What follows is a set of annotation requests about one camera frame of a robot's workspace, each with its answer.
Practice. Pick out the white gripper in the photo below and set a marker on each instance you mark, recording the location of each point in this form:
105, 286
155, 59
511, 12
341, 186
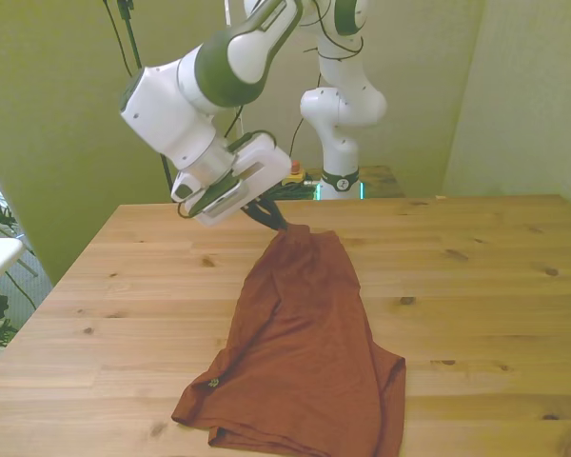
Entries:
223, 204

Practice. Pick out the rust red shorts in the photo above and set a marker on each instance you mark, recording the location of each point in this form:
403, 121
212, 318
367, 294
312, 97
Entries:
304, 333

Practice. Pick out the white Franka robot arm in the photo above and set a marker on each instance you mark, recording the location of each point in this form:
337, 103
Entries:
171, 114

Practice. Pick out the yellow emergency stop button box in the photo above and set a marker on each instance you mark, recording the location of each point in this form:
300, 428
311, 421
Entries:
295, 175

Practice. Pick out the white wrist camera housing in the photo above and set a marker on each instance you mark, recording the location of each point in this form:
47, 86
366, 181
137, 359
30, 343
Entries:
266, 159

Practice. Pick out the black camera stand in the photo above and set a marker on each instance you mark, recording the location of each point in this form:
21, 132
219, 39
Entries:
132, 38

